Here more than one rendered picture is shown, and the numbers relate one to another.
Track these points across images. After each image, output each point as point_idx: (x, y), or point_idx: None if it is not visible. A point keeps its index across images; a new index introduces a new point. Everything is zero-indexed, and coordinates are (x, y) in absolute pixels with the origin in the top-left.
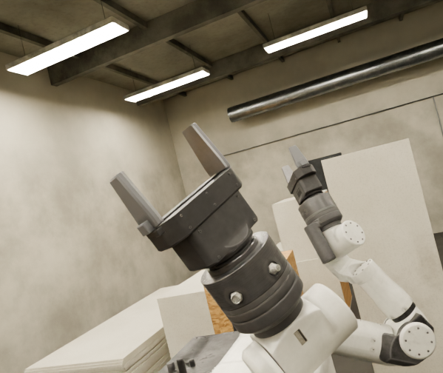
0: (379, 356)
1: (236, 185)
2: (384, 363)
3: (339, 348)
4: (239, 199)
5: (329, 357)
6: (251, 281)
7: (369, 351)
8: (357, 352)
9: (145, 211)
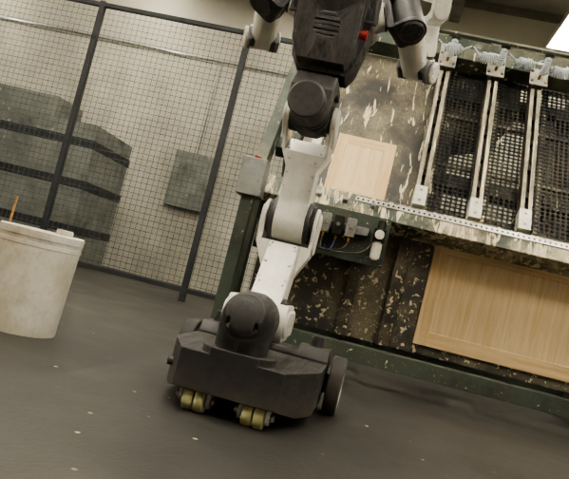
0: (275, 39)
1: None
2: (270, 45)
3: (279, 22)
4: None
5: (320, 18)
6: None
7: (276, 33)
8: (276, 30)
9: None
